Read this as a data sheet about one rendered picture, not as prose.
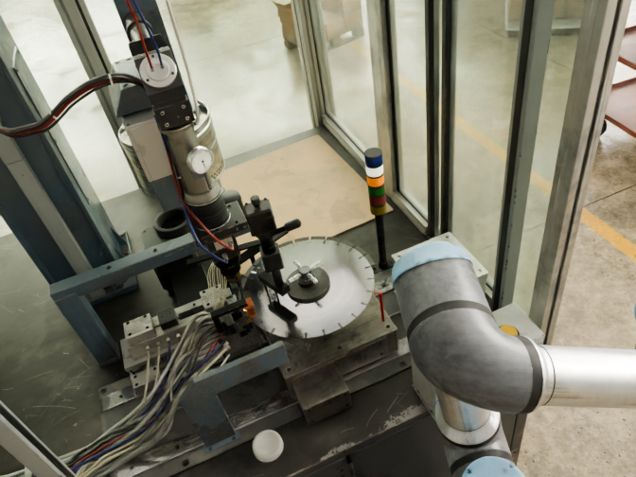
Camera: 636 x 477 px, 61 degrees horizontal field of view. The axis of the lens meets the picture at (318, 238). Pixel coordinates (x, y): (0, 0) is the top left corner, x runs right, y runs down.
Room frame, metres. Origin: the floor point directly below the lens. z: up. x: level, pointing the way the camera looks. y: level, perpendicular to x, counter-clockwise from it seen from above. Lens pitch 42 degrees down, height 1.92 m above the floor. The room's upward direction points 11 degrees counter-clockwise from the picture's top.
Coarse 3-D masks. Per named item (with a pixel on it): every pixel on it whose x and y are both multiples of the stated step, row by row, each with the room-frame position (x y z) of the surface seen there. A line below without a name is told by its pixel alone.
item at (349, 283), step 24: (312, 240) 1.09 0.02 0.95; (288, 264) 1.01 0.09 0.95; (312, 264) 1.00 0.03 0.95; (336, 264) 0.98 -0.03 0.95; (360, 264) 0.96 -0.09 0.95; (264, 288) 0.95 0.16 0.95; (336, 288) 0.90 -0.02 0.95; (360, 288) 0.88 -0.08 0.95; (264, 312) 0.87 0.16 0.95; (288, 312) 0.85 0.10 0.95; (312, 312) 0.84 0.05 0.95; (336, 312) 0.82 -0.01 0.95; (360, 312) 0.81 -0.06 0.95; (312, 336) 0.77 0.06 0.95
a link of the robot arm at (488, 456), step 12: (468, 456) 0.43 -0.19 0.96; (480, 456) 0.42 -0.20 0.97; (492, 456) 0.41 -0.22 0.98; (504, 456) 0.42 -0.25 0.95; (456, 468) 0.42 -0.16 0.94; (468, 468) 0.40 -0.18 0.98; (480, 468) 0.39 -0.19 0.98; (492, 468) 0.39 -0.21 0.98; (504, 468) 0.39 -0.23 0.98; (516, 468) 0.38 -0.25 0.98
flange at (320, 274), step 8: (296, 272) 0.97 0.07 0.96; (312, 272) 0.94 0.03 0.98; (320, 272) 0.95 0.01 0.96; (296, 280) 0.94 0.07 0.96; (320, 280) 0.92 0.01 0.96; (328, 280) 0.92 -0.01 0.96; (296, 288) 0.91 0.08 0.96; (304, 288) 0.91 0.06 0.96; (312, 288) 0.90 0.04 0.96; (320, 288) 0.90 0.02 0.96; (296, 296) 0.89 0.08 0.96; (304, 296) 0.88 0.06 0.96; (312, 296) 0.88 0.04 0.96; (320, 296) 0.88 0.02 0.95
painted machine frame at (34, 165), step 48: (144, 0) 1.20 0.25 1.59; (0, 48) 1.32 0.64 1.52; (0, 96) 1.27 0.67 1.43; (144, 96) 0.95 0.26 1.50; (0, 144) 1.22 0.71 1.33; (48, 144) 1.28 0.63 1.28; (0, 192) 1.24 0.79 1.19; (48, 192) 1.27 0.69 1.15; (48, 240) 1.25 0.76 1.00; (96, 240) 1.28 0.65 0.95; (192, 240) 1.07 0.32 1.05; (96, 288) 1.00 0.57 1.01; (96, 336) 0.98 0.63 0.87
